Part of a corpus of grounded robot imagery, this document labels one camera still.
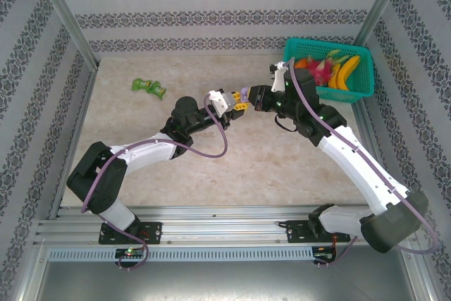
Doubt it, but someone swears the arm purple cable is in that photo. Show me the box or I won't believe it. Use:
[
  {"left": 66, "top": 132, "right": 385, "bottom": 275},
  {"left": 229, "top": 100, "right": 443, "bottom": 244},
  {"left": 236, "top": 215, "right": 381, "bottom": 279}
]
[
  {"left": 287, "top": 56, "right": 441, "bottom": 270},
  {"left": 80, "top": 102, "right": 229, "bottom": 272}
]

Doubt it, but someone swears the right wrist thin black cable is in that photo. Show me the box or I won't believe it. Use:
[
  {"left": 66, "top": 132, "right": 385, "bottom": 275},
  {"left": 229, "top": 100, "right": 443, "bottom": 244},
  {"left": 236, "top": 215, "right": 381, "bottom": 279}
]
[{"left": 274, "top": 116, "right": 295, "bottom": 133}]

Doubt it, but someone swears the grey metal panel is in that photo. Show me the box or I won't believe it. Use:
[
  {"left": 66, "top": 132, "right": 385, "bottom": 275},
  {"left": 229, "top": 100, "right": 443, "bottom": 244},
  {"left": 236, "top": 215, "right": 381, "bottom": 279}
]
[{"left": 20, "top": 260, "right": 434, "bottom": 301}]

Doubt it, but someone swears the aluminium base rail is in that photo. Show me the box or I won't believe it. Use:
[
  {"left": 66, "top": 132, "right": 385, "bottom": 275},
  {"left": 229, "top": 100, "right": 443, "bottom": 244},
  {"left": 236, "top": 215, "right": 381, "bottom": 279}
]
[{"left": 33, "top": 205, "right": 414, "bottom": 245}]

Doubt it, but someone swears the yellow toy banana bunch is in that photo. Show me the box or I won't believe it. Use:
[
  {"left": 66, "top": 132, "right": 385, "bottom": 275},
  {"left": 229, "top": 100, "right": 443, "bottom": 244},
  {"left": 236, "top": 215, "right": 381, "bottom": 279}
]
[{"left": 327, "top": 55, "right": 362, "bottom": 91}]

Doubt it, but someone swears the pink toy dragon fruit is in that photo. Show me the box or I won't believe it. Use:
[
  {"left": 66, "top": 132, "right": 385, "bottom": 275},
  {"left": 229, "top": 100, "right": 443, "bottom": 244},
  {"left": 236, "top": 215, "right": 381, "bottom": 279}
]
[{"left": 306, "top": 54, "right": 335, "bottom": 87}]

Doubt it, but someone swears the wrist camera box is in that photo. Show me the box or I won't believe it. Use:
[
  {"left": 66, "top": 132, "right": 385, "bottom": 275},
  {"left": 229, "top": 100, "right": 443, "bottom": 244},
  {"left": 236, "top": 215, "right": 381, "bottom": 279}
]
[
  {"left": 268, "top": 61, "right": 295, "bottom": 93},
  {"left": 206, "top": 89, "right": 237, "bottom": 117}
]

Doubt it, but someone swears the aluminium frame post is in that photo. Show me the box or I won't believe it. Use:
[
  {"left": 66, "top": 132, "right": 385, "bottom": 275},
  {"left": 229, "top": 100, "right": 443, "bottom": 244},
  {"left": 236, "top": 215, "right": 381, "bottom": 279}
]
[
  {"left": 30, "top": 0, "right": 100, "bottom": 69},
  {"left": 353, "top": 0, "right": 412, "bottom": 48}
]

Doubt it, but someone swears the grey slotted cable duct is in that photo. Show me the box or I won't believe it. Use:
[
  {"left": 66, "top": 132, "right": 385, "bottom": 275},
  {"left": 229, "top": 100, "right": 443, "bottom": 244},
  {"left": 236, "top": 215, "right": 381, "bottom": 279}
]
[{"left": 47, "top": 247, "right": 314, "bottom": 262}]

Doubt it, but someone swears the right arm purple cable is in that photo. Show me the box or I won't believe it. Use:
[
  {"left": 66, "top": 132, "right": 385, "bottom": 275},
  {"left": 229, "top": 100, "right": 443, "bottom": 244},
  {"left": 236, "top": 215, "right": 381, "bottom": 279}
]
[{"left": 287, "top": 56, "right": 441, "bottom": 270}]

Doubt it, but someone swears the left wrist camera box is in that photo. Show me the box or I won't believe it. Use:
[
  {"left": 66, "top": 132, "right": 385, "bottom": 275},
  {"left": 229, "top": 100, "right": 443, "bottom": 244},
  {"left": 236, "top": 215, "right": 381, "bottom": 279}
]
[{"left": 206, "top": 89, "right": 237, "bottom": 117}]

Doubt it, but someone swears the teal plastic mesh basket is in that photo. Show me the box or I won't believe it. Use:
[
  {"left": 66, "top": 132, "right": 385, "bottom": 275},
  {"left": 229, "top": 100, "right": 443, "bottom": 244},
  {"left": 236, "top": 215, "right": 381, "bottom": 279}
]
[{"left": 281, "top": 37, "right": 375, "bottom": 104}]

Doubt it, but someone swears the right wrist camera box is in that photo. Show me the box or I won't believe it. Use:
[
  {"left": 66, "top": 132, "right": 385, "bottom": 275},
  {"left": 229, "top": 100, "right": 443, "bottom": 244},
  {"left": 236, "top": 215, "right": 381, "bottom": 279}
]
[{"left": 268, "top": 61, "right": 295, "bottom": 93}]

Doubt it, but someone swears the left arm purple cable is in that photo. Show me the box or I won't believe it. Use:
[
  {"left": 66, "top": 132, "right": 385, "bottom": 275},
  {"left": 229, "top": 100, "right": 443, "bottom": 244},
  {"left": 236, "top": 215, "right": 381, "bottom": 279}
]
[{"left": 80, "top": 102, "right": 229, "bottom": 272}]

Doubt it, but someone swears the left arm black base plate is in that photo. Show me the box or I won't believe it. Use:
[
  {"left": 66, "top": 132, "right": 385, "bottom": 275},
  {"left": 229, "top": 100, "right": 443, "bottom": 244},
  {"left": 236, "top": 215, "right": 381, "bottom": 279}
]
[{"left": 98, "top": 221, "right": 163, "bottom": 245}]

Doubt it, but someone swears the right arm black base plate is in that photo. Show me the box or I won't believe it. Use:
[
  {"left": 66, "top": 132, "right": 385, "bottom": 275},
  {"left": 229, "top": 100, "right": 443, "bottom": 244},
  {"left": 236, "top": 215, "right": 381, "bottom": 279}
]
[{"left": 285, "top": 219, "right": 352, "bottom": 245}]

